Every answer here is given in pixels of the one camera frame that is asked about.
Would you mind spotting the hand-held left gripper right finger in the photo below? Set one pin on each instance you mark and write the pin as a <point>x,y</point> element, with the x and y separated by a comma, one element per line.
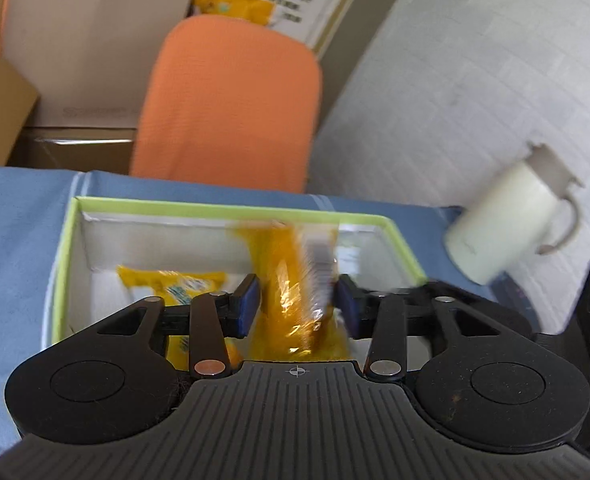
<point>349,310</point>

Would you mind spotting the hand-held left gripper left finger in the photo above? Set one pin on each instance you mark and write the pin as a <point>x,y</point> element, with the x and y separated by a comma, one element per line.
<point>247,307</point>

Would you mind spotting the yellow snack packet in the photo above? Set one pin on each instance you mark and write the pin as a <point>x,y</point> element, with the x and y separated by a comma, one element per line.
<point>280,300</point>
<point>175,280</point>

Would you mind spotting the green cardboard box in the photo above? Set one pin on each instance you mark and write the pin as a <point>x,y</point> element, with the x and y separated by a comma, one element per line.
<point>225,207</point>

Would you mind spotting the white insulated jug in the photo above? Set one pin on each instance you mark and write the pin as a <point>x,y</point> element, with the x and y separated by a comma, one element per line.
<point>505,215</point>

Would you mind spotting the orange chair back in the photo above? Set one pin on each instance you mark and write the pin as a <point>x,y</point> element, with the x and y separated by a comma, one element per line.
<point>225,105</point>

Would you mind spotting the blue tablecloth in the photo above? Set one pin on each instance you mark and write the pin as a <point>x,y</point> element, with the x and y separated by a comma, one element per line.
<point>15,250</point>

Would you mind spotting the yellow plastic bag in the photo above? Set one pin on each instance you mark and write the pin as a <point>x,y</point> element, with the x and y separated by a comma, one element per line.
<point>230,5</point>

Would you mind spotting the brown cardboard box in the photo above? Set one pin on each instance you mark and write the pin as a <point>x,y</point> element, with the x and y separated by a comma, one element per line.
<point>0,110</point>

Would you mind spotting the white wall poster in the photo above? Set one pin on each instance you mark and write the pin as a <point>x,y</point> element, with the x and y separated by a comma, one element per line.
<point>330,5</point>

